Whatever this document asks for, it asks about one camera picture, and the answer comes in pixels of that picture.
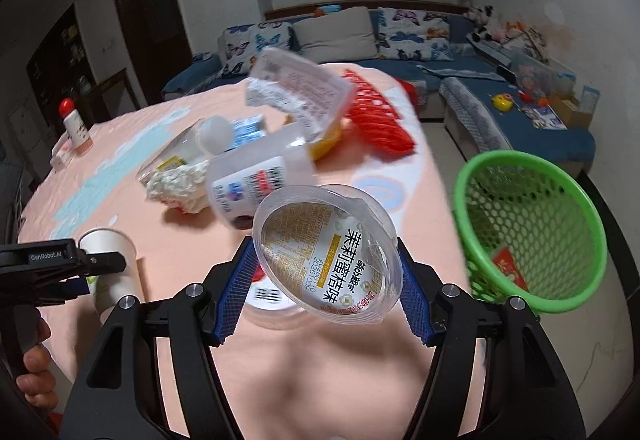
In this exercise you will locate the red packet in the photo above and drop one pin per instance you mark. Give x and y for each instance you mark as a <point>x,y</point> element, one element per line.
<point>510,270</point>

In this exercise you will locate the beige cushion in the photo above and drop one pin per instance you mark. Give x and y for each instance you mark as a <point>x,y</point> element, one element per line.
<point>335,37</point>

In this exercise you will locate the blue booklet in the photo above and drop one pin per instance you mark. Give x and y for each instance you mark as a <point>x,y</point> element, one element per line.
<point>550,117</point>

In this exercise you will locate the clear plastic cup white lid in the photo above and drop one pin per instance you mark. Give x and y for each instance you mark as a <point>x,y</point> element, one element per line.
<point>270,302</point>

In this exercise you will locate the red plastic stool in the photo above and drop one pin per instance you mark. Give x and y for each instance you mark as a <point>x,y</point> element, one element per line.
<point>411,89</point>

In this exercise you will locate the black white plush toy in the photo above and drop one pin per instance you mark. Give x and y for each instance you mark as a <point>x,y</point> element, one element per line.
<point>482,22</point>

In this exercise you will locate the grey throw blanket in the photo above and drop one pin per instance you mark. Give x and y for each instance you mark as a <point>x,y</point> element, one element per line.
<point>475,114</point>

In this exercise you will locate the clear jelly cup yellow label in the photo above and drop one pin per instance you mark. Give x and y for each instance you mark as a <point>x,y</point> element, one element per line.
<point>320,255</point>

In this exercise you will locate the green mesh basket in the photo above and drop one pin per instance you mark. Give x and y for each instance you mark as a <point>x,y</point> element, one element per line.
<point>465,205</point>

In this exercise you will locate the yellow toy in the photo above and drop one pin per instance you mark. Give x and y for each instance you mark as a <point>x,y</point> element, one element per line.
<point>502,102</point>

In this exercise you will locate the white paper cup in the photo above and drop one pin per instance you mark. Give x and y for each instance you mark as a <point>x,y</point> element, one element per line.
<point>117,280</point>

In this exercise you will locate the dark shelf cabinet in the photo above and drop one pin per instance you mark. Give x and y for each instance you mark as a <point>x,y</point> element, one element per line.
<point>60,64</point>

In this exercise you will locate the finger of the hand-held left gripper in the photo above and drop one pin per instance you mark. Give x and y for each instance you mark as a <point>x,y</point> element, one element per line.
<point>105,262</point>
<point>65,291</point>

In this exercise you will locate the crumpled white tissue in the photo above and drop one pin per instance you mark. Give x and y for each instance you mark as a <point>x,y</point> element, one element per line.
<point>175,185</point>

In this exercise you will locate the blue white box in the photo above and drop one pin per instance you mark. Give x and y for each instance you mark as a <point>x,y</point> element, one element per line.
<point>590,99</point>

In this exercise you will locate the cardboard box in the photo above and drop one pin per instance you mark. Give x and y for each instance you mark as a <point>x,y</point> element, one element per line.
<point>572,112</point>

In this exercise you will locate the dark wooden door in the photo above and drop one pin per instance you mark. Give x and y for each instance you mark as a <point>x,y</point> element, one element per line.
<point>150,19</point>

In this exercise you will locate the clear storage box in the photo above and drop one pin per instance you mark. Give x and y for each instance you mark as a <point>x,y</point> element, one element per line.
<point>542,79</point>

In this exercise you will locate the pink white tube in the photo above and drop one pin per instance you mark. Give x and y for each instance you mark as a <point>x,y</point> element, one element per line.
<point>61,154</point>

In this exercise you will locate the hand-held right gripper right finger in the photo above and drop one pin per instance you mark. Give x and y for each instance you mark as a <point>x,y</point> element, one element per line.
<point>415,305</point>

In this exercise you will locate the small blue white carton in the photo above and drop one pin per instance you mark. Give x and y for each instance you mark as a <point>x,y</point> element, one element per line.
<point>248,129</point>

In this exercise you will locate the red capped bottle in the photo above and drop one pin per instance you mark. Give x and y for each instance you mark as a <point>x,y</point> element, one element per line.
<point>77,129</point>

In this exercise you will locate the pink printed tablecloth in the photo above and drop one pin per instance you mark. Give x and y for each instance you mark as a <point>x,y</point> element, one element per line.
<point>175,240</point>

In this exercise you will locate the yellow round snack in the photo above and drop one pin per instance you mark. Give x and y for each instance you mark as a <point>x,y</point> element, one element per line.
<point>325,144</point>

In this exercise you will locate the blue sofa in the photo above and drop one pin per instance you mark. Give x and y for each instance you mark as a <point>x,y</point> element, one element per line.
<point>195,74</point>

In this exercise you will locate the red foam net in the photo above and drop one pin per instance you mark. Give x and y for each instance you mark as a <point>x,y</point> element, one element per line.
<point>380,119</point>

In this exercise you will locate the person's left hand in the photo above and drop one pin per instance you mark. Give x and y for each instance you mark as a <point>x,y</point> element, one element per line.
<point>37,390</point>

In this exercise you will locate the butterfly print cushion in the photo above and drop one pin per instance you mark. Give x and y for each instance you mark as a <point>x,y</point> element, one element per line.
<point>255,47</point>
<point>415,34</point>

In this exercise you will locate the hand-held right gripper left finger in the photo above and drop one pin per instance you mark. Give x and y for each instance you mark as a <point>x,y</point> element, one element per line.
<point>232,300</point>

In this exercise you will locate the clear plastic container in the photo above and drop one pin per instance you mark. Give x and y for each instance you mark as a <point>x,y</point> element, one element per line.
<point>300,84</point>

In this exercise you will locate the white plastic bottle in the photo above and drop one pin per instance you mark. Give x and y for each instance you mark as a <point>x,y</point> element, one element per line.
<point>250,180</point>

